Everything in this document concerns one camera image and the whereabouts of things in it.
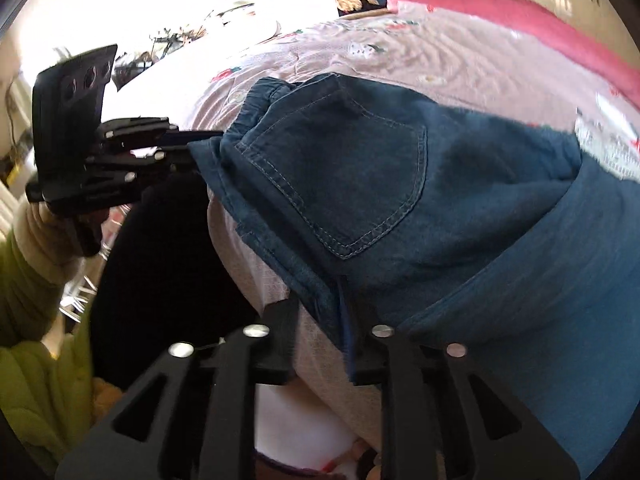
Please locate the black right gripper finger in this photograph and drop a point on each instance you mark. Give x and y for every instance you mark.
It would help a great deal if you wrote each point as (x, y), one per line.
(192, 417)
(443, 416)

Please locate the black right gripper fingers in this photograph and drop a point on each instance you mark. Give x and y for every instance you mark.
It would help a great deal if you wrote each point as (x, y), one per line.
(181, 146)

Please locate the blue denim pants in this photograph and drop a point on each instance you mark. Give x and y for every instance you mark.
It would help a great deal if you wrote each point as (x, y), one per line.
(455, 226)

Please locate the person's left hand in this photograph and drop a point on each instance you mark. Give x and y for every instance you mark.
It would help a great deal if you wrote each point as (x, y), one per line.
(77, 228)

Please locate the white cluttered desk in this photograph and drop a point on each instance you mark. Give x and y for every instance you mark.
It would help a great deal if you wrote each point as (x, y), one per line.
(240, 24)

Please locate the pink strawberry print bedsheet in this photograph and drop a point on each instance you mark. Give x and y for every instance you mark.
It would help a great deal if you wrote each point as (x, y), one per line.
(455, 60)

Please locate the pink fluffy blanket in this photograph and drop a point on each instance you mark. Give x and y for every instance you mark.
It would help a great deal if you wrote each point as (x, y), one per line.
(533, 19)

